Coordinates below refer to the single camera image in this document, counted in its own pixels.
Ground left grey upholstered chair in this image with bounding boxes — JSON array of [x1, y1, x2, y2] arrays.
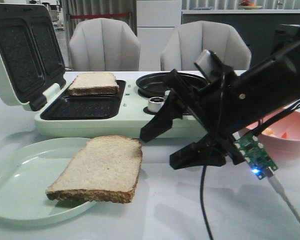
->
[[69, 18, 141, 72]]

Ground cooked shrimp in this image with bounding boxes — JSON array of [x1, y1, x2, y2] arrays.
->
[[261, 127, 289, 139]]

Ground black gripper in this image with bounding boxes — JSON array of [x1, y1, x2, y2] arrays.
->
[[140, 63, 243, 171]]

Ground grey counter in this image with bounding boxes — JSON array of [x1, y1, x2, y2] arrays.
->
[[181, 9, 300, 66]]

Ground red barrier belt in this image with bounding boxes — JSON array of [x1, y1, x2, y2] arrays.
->
[[68, 12, 130, 19]]

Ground green plastic plate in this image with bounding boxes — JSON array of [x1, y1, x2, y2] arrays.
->
[[0, 137, 95, 226]]

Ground green breakfast maker base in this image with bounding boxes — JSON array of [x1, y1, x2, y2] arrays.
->
[[34, 79, 208, 139]]

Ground black cable right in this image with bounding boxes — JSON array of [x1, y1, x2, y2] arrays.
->
[[200, 72, 227, 240]]

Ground left silver control knob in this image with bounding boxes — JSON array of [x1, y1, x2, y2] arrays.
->
[[147, 96, 165, 113]]

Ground right grey upholstered chair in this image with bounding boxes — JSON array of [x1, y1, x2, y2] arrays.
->
[[160, 20, 252, 71]]

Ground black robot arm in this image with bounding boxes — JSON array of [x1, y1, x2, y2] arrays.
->
[[140, 28, 300, 170]]

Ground grey upholstered chair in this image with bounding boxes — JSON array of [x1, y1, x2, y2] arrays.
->
[[160, 20, 252, 71], [69, 18, 141, 72]]

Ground green breakfast maker lid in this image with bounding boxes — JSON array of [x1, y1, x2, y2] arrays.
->
[[0, 3, 66, 112]]

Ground bread slice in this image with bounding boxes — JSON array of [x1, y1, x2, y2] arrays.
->
[[68, 72, 120, 96], [45, 135, 143, 204]]

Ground black round frying pan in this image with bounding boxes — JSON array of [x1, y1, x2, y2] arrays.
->
[[136, 72, 209, 98]]

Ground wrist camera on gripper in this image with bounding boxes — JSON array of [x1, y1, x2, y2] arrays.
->
[[194, 49, 234, 83]]

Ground pink plastic bowl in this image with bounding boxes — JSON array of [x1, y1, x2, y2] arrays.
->
[[237, 109, 300, 161]]

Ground fruit plate on counter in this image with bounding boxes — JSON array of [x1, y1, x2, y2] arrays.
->
[[238, 0, 263, 10]]

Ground white cabinet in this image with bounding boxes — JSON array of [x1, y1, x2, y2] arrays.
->
[[136, 0, 182, 71]]

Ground white usb cable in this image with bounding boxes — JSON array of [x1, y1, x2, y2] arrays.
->
[[266, 172, 300, 240]]

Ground green circuit board right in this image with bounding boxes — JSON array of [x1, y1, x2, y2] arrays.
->
[[234, 133, 278, 180]]

